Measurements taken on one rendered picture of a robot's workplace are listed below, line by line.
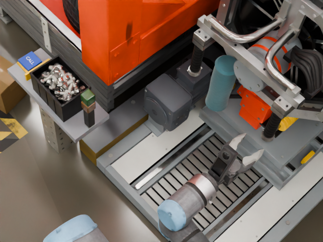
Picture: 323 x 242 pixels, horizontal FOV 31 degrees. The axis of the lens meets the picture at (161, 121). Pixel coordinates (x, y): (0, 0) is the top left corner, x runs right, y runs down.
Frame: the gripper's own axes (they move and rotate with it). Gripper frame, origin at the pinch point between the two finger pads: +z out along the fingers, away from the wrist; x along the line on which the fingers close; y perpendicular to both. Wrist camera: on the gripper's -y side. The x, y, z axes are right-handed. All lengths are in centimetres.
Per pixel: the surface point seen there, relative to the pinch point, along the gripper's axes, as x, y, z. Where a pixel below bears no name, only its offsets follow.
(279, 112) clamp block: 0.7, -9.7, 8.4
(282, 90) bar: -2.7, -14.7, 11.4
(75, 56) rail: -92, 50, 1
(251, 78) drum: -15.7, -2.8, 15.9
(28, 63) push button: -92, 35, -22
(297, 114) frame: -0.9, 17.7, 30.6
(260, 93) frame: -17.0, 22.5, 30.4
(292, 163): 4, 66, 43
